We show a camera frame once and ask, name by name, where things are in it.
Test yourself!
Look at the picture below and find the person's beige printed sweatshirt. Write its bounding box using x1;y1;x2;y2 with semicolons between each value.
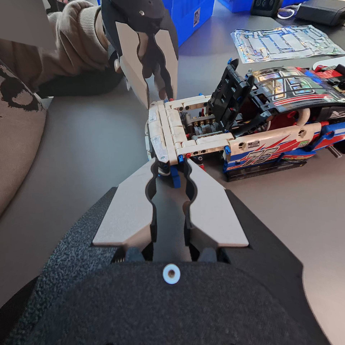
0;59;48;217

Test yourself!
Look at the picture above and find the black power adapter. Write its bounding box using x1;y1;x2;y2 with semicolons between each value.
295;0;345;26

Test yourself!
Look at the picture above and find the brick-built toy race car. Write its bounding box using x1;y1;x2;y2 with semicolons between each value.
145;57;345;189

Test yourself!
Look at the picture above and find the holographic sticker sheet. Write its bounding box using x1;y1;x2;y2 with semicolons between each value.
231;25;345;65

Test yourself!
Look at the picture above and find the white coiled cable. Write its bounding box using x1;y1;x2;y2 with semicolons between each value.
277;5;302;20

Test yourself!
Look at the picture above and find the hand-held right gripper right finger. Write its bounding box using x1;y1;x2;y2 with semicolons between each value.
183;159;249;247

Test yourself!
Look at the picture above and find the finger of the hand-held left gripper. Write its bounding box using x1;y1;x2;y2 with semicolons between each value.
154;29;179;102
115;22;155;110

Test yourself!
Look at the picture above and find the blue plastic crate with label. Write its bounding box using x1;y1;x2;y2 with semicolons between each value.
164;0;215;47

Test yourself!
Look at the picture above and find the person's left forearm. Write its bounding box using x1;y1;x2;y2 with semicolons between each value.
0;0;117;93

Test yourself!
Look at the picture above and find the black device with round dials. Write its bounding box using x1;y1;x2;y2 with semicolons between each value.
250;0;283;17

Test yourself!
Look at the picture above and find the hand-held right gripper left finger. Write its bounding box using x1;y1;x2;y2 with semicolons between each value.
92;158;159;247

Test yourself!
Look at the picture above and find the person's left hand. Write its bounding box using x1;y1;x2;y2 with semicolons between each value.
106;40;123;75

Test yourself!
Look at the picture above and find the person's dark trouser leg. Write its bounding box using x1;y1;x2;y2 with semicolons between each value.
0;277;39;345

